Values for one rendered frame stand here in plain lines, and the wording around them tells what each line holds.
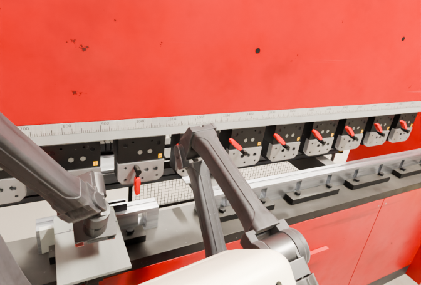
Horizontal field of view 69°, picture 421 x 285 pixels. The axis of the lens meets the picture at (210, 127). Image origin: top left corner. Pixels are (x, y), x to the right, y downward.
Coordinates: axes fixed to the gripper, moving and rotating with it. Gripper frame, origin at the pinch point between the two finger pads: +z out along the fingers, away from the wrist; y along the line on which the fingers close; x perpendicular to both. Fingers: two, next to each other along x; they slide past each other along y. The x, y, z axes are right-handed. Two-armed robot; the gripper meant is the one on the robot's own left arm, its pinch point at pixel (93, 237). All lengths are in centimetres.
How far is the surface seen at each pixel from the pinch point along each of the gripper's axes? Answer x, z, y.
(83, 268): 7.5, -0.4, 3.3
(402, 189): 4, 16, -158
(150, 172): -16.7, -2.0, -19.7
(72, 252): 2.0, 2.7, 5.3
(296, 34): -41, -43, -69
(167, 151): -37, 20, -36
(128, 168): -18.0, -4.4, -12.5
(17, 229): -68, 157, 36
